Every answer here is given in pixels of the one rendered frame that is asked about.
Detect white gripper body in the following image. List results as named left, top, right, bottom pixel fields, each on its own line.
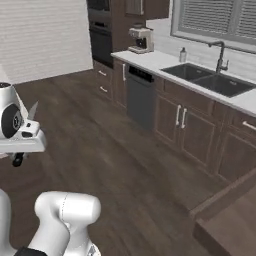
left=0, top=129, right=48, bottom=155

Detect dark brown wooden drawer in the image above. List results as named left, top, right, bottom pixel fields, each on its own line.
left=188, top=167, right=256, bottom=256

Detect dark grey dishwasher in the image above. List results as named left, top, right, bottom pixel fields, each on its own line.
left=125, top=63, right=156, bottom=132

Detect beige coffee machine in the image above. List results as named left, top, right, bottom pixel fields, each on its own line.
left=127, top=23, right=155, bottom=55

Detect dark brown base cupboards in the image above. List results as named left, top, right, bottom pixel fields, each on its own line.
left=92, top=58, right=256, bottom=185

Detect grey soap dispenser bottle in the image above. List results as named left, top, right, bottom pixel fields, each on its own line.
left=178, top=46, right=188, bottom=64

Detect black double sink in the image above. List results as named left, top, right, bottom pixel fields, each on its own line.
left=160, top=62, right=256, bottom=99

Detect dark metal tap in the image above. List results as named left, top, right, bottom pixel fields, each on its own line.
left=207, top=40, right=231, bottom=75

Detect window with grey blinds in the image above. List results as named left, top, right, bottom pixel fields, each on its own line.
left=170, top=0, right=256, bottom=55

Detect black wall oven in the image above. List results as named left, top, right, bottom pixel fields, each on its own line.
left=86, top=0, right=115, bottom=70

